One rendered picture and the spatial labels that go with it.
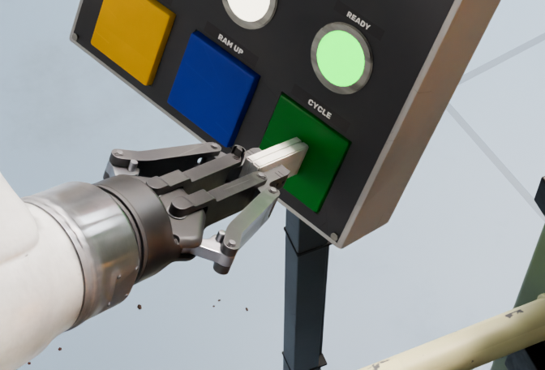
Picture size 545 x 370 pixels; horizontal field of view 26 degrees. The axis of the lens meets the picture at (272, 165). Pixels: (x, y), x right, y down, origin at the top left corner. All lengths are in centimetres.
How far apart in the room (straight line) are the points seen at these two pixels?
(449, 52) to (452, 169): 130
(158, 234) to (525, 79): 163
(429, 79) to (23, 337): 38
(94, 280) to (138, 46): 36
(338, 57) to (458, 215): 124
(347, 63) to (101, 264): 29
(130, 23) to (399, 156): 27
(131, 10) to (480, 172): 125
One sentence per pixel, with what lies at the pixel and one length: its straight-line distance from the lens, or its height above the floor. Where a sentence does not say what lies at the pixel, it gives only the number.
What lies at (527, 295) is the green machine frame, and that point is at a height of 56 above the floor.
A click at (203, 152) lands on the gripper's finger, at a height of 107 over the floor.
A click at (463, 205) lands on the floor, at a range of 217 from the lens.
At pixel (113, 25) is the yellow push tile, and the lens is 108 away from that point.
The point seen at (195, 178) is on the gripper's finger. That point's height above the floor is 108.
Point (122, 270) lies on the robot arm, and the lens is 77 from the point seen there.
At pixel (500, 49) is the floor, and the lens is 240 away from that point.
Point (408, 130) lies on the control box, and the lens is 94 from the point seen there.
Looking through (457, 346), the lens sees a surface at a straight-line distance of 131.
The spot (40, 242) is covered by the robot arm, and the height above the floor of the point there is 121.
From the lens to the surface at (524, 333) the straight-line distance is 134.
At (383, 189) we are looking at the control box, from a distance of 98.
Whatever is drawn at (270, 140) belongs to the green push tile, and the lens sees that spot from 99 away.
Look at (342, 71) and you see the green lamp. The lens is 94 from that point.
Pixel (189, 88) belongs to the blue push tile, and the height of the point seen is 100.
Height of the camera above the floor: 182
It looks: 56 degrees down
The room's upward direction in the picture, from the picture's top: straight up
